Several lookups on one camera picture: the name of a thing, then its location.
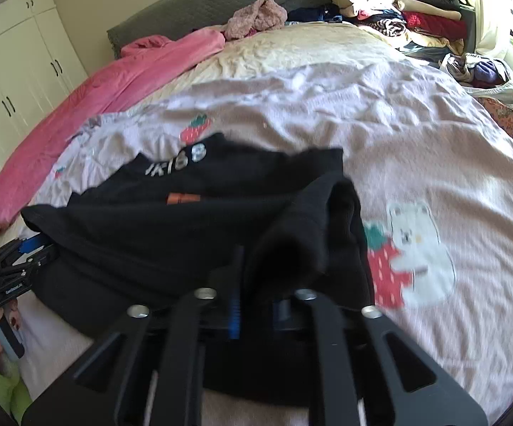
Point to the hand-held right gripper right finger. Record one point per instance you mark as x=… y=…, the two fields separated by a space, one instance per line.
x=283 y=313

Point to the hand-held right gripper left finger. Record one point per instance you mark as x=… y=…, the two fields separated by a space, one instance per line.
x=234 y=310

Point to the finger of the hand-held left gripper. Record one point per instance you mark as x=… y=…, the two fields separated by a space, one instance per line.
x=30 y=262
x=32 y=244

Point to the black sweatshirt with orange cuffs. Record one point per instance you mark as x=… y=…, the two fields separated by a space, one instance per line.
x=172 y=239

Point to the pile of folded clothes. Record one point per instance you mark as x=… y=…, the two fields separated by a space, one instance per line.
x=416 y=9

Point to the pink quilt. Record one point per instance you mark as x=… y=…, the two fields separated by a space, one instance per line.
x=83 y=111

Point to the white wardrobe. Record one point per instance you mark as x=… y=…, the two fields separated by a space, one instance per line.
x=25 y=62

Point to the lilac strawberry print blanket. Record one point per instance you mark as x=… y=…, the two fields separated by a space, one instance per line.
x=438 y=164

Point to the beige bedsheet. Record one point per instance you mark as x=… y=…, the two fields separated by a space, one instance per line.
x=305 y=49

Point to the floral box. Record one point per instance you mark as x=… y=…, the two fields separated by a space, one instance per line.
x=500 y=117

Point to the pink fuzzy garment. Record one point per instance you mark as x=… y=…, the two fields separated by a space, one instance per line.
x=256 y=17

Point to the grey quilted headboard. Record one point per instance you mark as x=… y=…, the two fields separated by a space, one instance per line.
x=203 y=4

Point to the dark blue garment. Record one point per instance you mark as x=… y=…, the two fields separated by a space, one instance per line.
x=314 y=13

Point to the white plastic bag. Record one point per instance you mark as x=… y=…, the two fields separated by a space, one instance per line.
x=505 y=93

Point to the cream curtain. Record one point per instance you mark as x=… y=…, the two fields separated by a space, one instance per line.
x=492 y=31

